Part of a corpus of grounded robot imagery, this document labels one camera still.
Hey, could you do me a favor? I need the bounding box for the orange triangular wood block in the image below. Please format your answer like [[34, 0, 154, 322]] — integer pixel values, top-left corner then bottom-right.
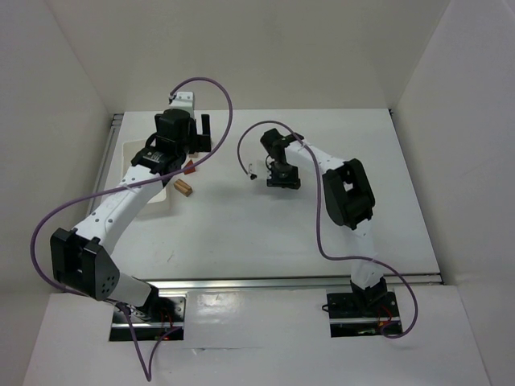
[[183, 159, 196, 175]]

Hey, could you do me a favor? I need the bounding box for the white plastic bin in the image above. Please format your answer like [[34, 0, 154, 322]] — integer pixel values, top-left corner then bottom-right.
[[121, 139, 172, 214]]

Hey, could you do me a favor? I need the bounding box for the long light wood block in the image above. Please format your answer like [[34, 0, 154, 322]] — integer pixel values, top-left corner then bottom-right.
[[173, 179, 193, 197]]

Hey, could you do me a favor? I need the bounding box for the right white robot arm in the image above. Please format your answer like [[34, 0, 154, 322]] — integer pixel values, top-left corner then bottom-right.
[[260, 129, 387, 313]]

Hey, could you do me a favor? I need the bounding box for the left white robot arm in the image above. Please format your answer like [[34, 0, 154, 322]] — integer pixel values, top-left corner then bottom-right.
[[50, 109, 212, 319]]

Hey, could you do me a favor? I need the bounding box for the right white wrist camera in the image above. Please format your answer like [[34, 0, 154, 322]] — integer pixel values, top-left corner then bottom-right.
[[248, 160, 270, 181]]

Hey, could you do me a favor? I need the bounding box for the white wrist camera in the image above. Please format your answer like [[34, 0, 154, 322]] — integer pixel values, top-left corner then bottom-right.
[[248, 160, 270, 181], [168, 92, 195, 111]]

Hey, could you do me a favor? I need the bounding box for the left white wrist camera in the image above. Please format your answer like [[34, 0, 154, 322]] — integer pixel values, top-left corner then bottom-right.
[[168, 92, 195, 111]]

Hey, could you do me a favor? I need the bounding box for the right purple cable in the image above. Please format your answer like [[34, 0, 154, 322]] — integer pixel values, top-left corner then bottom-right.
[[237, 120, 420, 339]]

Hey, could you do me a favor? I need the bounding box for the purple cable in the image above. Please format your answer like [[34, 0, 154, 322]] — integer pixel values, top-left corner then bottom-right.
[[237, 120, 420, 339], [31, 76, 234, 382]]

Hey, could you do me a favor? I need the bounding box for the left aluminium rail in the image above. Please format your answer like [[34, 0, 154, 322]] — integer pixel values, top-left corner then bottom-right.
[[91, 113, 125, 194]]

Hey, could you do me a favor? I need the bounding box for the aluminium rail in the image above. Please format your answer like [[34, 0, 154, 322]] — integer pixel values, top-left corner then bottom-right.
[[91, 113, 125, 194], [66, 273, 443, 293]]

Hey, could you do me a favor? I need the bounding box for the front aluminium rail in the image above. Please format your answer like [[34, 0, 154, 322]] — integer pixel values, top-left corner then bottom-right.
[[66, 273, 443, 293]]

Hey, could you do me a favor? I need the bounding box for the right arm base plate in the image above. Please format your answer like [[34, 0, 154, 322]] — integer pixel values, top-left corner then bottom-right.
[[321, 292, 403, 338]]

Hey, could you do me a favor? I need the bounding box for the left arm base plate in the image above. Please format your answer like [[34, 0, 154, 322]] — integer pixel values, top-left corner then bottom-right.
[[109, 294, 187, 342]]

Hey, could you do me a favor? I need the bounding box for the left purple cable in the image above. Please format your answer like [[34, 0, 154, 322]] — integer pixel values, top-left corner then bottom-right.
[[31, 76, 234, 382]]

